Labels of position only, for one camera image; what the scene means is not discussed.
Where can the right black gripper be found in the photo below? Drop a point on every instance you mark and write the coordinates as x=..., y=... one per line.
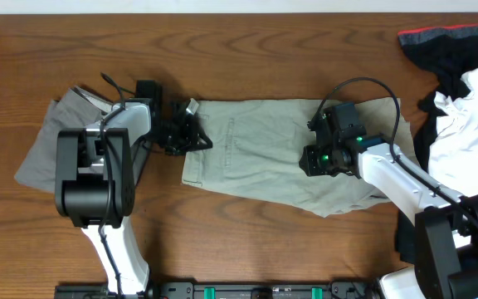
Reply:
x=312, y=167

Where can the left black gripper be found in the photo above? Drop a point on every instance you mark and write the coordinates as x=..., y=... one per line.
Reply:
x=192, y=132

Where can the khaki beige shorts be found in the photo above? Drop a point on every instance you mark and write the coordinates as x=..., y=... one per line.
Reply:
x=256, y=148

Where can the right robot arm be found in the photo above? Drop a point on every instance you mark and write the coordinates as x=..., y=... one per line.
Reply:
x=445, y=221

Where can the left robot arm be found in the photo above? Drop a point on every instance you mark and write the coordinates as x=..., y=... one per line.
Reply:
x=97, y=169

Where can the folded grey shorts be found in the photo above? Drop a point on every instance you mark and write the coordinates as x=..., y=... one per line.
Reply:
x=79, y=109

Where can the white printed t-shirt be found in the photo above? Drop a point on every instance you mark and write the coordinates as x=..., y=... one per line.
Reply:
x=453, y=158

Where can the black garment with red trim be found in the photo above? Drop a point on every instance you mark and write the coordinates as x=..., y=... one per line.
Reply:
x=448, y=53

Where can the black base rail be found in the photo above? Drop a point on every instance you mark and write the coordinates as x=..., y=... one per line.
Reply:
x=344, y=289

